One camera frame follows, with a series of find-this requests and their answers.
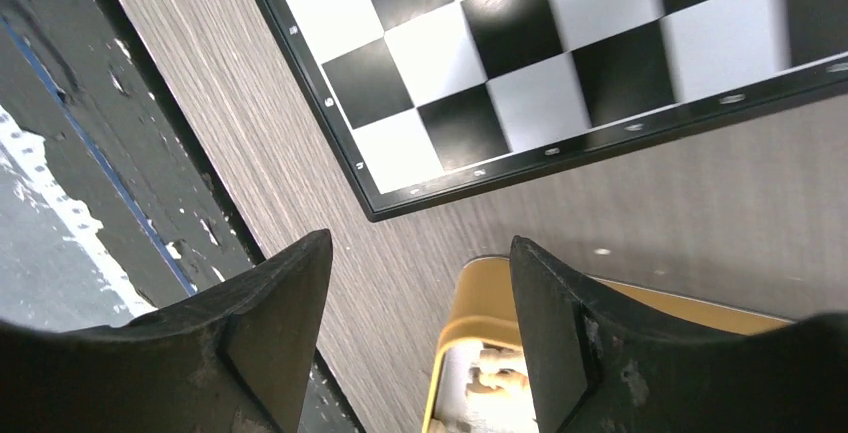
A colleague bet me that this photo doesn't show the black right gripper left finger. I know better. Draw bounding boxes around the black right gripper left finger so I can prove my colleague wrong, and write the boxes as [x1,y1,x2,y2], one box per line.
[1,229,333,432]

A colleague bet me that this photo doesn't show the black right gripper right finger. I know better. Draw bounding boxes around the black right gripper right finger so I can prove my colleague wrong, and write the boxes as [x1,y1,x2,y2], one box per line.
[510,236,847,432]

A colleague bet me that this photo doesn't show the gold tin box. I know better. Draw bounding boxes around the gold tin box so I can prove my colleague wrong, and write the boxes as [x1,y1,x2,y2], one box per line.
[421,256,787,432]

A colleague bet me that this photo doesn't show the black white chess board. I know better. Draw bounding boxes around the black white chess board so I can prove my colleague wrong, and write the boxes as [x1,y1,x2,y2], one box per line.
[256,0,847,222]

